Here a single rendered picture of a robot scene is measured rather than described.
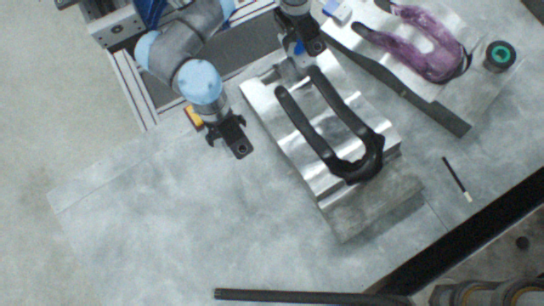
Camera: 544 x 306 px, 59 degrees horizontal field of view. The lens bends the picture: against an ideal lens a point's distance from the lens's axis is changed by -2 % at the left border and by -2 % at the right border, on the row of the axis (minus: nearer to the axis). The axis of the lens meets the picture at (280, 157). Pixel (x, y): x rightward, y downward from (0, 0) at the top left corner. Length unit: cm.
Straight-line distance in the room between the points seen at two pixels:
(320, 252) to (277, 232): 13
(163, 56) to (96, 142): 148
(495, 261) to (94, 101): 186
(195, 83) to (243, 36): 130
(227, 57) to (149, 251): 105
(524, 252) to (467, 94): 44
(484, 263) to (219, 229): 71
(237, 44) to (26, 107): 109
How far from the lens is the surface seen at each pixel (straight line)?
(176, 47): 98
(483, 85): 139
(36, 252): 244
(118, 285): 141
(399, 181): 131
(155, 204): 140
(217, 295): 131
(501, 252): 143
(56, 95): 259
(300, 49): 134
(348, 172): 128
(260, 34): 219
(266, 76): 138
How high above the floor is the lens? 212
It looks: 75 degrees down
